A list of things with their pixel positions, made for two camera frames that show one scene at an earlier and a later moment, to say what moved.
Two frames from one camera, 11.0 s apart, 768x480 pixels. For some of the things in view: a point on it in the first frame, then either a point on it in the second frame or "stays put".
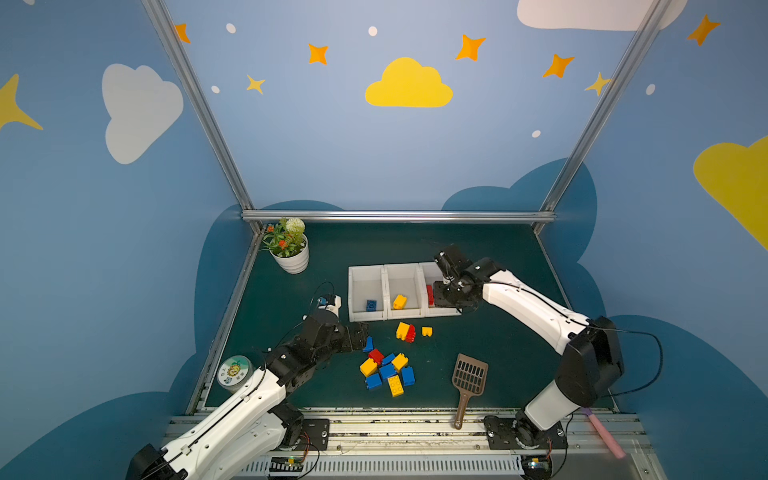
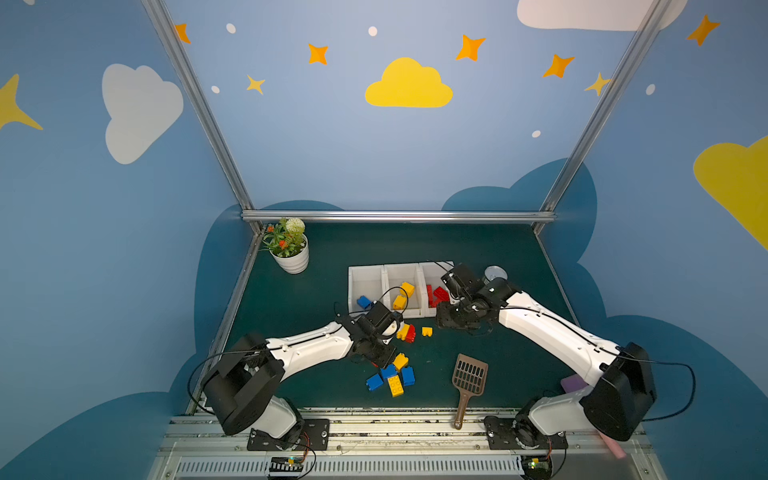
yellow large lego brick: x=401 y=331 stays put
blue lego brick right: x=408 y=376 stays put
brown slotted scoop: x=469 y=379 stays put
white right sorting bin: x=429 y=274 stays put
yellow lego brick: x=400 y=361 stays put
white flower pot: x=297 y=265 stays put
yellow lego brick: x=368 y=367 -> x=399 y=302
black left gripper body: x=350 y=336 -> x=381 y=346
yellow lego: x=400 y=302 -> x=409 y=289
